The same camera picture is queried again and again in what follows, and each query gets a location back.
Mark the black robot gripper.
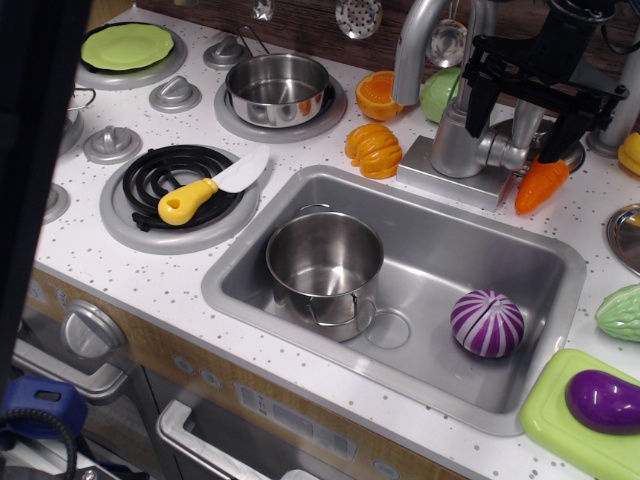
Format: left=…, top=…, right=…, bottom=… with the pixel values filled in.
left=463, top=1, right=629, bottom=164

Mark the silver faucet lever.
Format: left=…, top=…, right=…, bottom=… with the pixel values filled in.
left=476, top=100, right=544, bottom=171

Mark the orange toy carrot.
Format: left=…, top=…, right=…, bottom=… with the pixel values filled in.
left=514, top=157, right=570, bottom=215

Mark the silver toy faucet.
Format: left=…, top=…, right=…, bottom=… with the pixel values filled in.
left=392, top=1, right=512, bottom=211

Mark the hanging steel spoon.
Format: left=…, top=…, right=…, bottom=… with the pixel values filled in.
left=425, top=1, right=467, bottom=68

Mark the yellow toy pepper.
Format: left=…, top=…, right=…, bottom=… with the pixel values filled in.
left=618, top=132, right=640, bottom=175

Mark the silver pan lid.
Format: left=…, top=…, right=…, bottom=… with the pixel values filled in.
left=606, top=203, right=640, bottom=275

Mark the toy orange half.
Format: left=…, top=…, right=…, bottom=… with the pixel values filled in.
left=355, top=70, right=404, bottom=121

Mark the orange toy pumpkin slice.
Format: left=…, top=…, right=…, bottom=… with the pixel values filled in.
left=345, top=124, right=403, bottom=179

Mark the hanging slotted ladle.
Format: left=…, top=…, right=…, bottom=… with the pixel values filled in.
left=335, top=0, right=383, bottom=40

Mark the grey toy sink basin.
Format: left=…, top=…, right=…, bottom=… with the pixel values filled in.
left=201, top=166, right=586, bottom=436

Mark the purple toy onion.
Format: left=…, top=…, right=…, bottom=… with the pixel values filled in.
left=450, top=290, right=525, bottom=358

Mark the green toy bitter gourd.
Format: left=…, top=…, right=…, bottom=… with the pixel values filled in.
left=595, top=284, right=639, bottom=342

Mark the steel pot in sink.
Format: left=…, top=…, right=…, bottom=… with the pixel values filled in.
left=265, top=204, right=384, bottom=342

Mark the steel saucepan on burner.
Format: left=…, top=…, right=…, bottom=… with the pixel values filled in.
left=224, top=44, right=330, bottom=129

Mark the hanging small spoon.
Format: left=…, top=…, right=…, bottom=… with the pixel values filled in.
left=251, top=0, right=276, bottom=22

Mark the purple toy eggplant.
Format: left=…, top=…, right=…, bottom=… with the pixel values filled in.
left=565, top=369, right=639, bottom=435

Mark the silver stove knob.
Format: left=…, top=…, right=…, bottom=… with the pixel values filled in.
left=203, top=35, right=250, bottom=70
left=42, top=183, right=70, bottom=224
left=149, top=75, right=202, bottom=114
left=83, top=125, right=142, bottom=165

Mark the green cutting board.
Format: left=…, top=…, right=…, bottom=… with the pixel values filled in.
left=520, top=349, right=639, bottom=479

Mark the black coil burner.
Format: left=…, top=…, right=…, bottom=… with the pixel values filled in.
left=122, top=145, right=232, bottom=232

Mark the green toy plate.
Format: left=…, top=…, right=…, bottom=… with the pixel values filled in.
left=81, top=23, right=175, bottom=72

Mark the steel pot at left edge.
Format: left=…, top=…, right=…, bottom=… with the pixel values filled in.
left=58, top=87, right=96, bottom=156

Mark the silver oven dial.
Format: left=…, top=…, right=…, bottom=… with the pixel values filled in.
left=60, top=299, right=127, bottom=359

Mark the silver right faucet post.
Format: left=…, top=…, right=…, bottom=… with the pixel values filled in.
left=587, top=51, right=639, bottom=158

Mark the yellow handled toy knife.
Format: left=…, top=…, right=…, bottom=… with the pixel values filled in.
left=157, top=145, right=270, bottom=226

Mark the silver oven door handle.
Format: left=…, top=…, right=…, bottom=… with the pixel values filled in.
left=10, top=339, right=139, bottom=407
left=156, top=400, right=286, bottom=479

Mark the blue clamp with cable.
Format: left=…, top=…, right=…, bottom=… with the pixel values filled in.
left=0, top=375, right=89, bottom=480

